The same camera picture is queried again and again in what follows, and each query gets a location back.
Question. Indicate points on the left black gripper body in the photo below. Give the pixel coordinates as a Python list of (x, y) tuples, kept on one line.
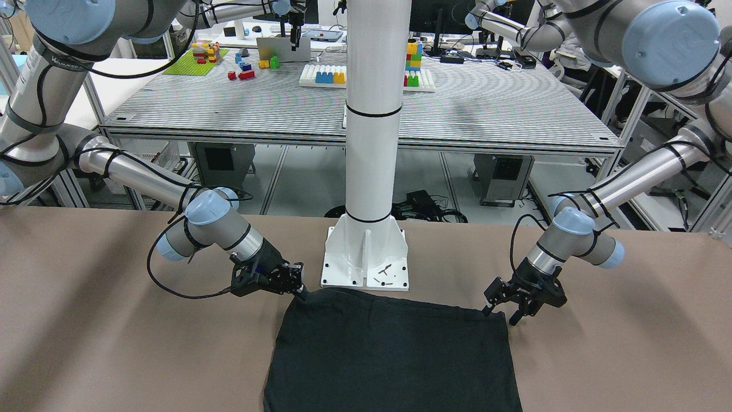
[(527, 280)]

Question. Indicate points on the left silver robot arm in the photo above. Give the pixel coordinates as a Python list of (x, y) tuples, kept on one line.
[(674, 48)]

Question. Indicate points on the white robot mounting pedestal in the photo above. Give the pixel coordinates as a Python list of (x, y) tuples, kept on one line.
[(366, 248)]

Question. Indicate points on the white plastic basket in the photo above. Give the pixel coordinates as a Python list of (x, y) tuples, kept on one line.
[(160, 157)]

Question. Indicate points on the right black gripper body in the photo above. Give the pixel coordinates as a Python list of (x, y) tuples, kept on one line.
[(273, 260)]

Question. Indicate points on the black printed t-shirt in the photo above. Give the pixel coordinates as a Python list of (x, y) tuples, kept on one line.
[(347, 350)]

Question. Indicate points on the grey control box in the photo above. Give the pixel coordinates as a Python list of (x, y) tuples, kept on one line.
[(223, 164)]

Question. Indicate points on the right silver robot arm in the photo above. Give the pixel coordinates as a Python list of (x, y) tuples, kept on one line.
[(70, 37)]

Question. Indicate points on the green lego baseplate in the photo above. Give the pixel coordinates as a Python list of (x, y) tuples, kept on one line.
[(197, 61)]

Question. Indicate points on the striped neighbouring work table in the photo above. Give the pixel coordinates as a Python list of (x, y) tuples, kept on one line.
[(477, 107)]

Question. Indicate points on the white block tray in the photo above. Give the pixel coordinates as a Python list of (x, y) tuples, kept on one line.
[(327, 76)]

